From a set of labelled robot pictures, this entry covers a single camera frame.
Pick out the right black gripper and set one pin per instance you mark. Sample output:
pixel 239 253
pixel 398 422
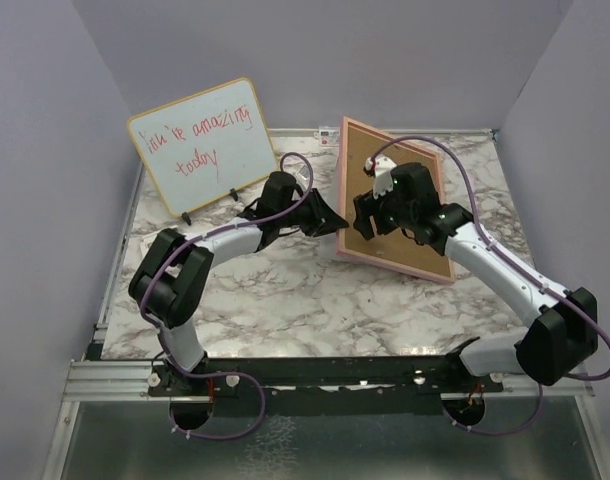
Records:
pixel 366 205

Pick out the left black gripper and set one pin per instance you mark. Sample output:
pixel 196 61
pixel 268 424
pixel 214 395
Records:
pixel 323 218

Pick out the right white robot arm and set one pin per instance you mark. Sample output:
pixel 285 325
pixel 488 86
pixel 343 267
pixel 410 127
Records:
pixel 559 322

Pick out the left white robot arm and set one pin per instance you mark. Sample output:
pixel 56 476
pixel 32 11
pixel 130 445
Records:
pixel 170 280

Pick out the small whiteboard with red writing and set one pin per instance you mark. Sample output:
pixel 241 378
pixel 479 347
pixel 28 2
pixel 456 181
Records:
pixel 198 149

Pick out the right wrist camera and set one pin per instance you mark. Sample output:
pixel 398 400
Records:
pixel 379 169

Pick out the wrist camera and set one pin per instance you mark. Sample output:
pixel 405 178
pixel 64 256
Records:
pixel 379 169
pixel 303 175

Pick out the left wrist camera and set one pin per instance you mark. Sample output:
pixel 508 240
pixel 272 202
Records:
pixel 303 175

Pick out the white label strip at wall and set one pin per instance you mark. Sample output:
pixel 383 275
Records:
pixel 328 136

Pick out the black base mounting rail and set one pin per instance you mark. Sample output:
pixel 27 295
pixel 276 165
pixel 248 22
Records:
pixel 246 405

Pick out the metal angle bracket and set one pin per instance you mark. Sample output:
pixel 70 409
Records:
pixel 146 243

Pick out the aluminium front rail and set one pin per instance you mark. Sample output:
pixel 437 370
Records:
pixel 110 382

